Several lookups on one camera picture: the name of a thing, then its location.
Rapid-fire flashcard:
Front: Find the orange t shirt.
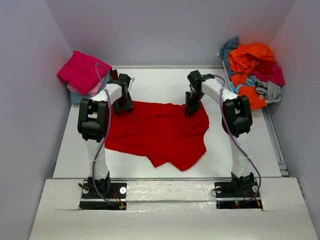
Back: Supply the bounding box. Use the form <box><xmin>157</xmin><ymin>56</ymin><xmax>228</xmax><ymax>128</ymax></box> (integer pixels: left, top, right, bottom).
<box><xmin>228</xmin><ymin>43</ymin><xmax>276</xmax><ymax>111</ymax></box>

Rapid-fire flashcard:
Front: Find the light blue t shirt in pile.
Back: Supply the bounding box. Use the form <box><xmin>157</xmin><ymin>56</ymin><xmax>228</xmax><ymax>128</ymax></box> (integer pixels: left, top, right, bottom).
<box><xmin>230</xmin><ymin>77</ymin><xmax>256</xmax><ymax>94</ymax></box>

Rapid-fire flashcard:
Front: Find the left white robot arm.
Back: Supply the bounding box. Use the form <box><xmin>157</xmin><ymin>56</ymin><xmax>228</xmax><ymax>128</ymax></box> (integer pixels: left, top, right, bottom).
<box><xmin>77</xmin><ymin>73</ymin><xmax>134</xmax><ymax>198</ymax></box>

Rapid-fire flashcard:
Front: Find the white laundry basket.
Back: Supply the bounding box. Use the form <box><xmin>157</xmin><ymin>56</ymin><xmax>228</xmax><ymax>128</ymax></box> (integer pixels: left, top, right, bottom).
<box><xmin>222</xmin><ymin>62</ymin><xmax>268</xmax><ymax>109</ymax></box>

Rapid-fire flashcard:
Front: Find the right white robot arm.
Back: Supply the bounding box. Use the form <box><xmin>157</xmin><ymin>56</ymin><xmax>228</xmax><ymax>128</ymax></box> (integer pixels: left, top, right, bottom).
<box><xmin>185</xmin><ymin>70</ymin><xmax>260</xmax><ymax>200</ymax></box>

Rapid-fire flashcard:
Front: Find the teal-grey t shirt in pile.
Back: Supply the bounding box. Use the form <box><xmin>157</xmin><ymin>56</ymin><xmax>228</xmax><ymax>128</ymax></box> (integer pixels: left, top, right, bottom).
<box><xmin>216</xmin><ymin>36</ymin><xmax>240</xmax><ymax>68</ymax></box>

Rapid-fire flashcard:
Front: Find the magenta folded t shirt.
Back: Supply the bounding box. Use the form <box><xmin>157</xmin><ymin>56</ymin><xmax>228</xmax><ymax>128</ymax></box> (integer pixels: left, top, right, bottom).
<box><xmin>57</xmin><ymin>51</ymin><xmax>112</xmax><ymax>86</ymax></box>

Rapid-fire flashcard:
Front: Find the grey-blue folded t shirt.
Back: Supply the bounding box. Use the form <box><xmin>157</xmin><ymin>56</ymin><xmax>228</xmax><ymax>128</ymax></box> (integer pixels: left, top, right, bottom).
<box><xmin>69</xmin><ymin>74</ymin><xmax>110</xmax><ymax>105</ymax></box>

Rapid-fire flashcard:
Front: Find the red t shirt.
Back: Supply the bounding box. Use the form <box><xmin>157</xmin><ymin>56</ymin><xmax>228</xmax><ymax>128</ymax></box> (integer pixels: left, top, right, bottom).
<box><xmin>104</xmin><ymin>101</ymin><xmax>210</xmax><ymax>171</ymax></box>

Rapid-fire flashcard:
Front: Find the magenta t shirt in pile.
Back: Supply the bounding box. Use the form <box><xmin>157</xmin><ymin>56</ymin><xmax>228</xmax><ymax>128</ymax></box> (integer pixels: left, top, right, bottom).
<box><xmin>251</xmin><ymin>61</ymin><xmax>286</xmax><ymax>87</ymax></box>

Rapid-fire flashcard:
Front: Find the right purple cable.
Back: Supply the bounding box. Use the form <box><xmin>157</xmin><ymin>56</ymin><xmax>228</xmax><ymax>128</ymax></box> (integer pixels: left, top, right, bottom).
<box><xmin>209</xmin><ymin>74</ymin><xmax>262</xmax><ymax>208</ymax></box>

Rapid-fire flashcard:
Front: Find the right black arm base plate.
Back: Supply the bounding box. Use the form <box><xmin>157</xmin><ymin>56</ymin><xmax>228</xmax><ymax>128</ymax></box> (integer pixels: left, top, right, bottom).
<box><xmin>210</xmin><ymin>181</ymin><xmax>263</xmax><ymax>210</ymax></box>

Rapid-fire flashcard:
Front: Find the grey t shirt in pile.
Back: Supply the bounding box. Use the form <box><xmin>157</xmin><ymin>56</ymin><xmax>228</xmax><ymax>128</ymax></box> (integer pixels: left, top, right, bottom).
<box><xmin>249</xmin><ymin>75</ymin><xmax>282</xmax><ymax>104</ymax></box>

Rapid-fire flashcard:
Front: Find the pink folded t shirt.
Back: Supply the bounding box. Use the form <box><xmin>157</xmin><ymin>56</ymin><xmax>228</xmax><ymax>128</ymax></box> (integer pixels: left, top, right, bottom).
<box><xmin>66</xmin><ymin>78</ymin><xmax>102</xmax><ymax>97</ymax></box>

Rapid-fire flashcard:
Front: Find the maroon folded t shirt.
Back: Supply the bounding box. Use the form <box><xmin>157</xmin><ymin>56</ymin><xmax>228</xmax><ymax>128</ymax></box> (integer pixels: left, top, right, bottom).
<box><xmin>109</xmin><ymin>69</ymin><xmax>118</xmax><ymax>81</ymax></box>

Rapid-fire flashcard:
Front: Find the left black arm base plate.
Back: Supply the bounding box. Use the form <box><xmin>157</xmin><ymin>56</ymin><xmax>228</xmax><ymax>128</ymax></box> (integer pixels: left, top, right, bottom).
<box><xmin>78</xmin><ymin>180</ymin><xmax>128</xmax><ymax>211</ymax></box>

